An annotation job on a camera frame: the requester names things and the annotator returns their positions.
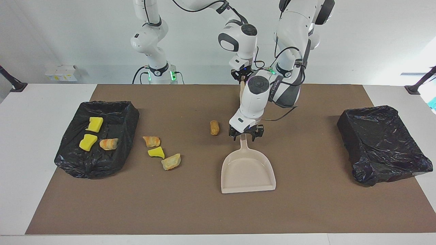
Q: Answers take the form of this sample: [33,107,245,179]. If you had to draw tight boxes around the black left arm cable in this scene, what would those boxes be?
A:
[262,46,307,122]

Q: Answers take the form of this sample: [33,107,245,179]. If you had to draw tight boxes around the small yellow sponge piece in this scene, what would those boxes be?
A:
[147,146,165,160]

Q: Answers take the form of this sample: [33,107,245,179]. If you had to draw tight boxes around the black clamp stand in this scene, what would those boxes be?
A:
[405,66,436,95]
[0,65,28,92]

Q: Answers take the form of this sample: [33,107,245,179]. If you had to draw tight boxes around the white cardboard box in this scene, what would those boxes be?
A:
[56,65,82,81]

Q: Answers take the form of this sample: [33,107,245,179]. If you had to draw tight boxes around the brown table mat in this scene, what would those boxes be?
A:
[26,84,436,235]

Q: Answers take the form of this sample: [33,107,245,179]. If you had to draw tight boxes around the orange striped foam chunk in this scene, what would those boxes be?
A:
[142,136,161,148]

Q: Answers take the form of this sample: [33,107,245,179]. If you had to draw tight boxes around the beige plastic dustpan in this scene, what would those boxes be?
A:
[221,133,276,194]

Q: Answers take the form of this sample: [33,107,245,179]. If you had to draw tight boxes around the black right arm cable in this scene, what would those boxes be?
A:
[143,0,266,69]

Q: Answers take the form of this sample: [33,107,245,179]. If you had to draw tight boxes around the greenish tan foam chunk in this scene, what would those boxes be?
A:
[161,153,182,171]

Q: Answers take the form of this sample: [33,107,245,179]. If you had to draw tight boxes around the black bag lined bin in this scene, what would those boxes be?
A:
[54,100,140,179]
[337,105,434,187]

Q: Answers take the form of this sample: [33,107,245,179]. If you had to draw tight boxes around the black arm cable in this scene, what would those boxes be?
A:
[143,0,266,69]
[262,46,307,122]

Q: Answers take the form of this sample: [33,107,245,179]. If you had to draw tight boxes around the black base cable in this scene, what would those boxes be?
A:
[132,66,149,84]

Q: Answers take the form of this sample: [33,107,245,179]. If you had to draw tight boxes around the green and yellow sponge piece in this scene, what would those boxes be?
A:
[85,117,104,133]

